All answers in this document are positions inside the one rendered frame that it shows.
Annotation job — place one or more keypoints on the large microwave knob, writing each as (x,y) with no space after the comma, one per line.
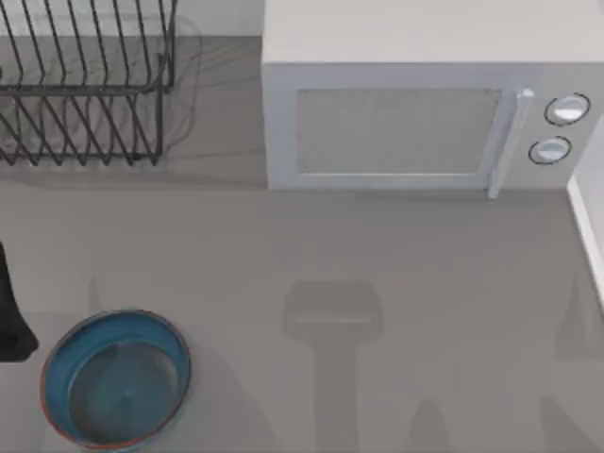
(567,109)

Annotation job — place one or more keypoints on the pale microwave oven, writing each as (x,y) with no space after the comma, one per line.
(424,47)

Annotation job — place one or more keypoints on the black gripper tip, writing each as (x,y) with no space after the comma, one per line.
(9,321)

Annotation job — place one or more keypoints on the small microwave knob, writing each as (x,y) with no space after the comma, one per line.
(550,151)

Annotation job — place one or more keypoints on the blue bowl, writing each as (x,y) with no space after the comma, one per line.
(118,377)

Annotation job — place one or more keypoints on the microwave oven door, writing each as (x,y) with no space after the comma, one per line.
(396,132)

